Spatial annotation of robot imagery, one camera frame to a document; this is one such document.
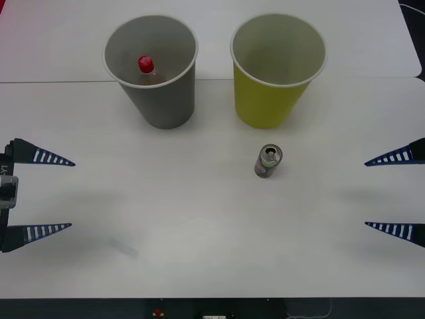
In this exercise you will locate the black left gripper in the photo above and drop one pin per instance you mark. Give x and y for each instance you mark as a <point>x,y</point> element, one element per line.
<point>8,166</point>

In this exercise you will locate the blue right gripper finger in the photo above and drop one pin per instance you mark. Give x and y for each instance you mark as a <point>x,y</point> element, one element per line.
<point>416,151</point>
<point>418,232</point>

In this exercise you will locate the black drink can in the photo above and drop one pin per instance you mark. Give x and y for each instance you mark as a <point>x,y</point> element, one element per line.
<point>266,164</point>

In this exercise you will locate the grey plastic bin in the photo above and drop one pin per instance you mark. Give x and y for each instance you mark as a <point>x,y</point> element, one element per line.
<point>166,106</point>

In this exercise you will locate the clear bottle with red cap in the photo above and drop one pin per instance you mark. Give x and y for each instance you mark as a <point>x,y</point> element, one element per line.
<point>146,64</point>

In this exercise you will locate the dark robot torso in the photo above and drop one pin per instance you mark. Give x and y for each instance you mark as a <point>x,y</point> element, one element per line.
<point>186,309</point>

